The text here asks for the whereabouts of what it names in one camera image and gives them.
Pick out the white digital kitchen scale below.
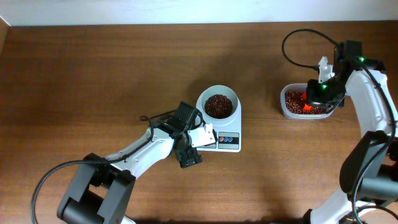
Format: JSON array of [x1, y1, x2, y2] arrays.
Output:
[[194, 93, 243, 153]]

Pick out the red adzuki beans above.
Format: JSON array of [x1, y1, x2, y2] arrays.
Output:
[[285, 91, 325, 114]]

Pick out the red measuring scoop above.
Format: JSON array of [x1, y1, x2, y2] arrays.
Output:
[[301, 91, 314, 112]]

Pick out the red beans in bowl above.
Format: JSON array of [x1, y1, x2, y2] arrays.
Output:
[[205, 95, 233, 119]]

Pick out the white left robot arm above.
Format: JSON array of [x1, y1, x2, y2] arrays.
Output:
[[57, 102, 215, 224]]

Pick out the white bowl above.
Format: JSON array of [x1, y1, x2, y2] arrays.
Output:
[[196, 85, 241, 126]]

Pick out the clear plastic bean container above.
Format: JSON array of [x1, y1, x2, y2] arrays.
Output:
[[280, 83, 332, 119]]

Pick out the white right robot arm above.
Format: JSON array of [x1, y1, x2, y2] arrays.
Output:
[[302, 40, 397, 223]]

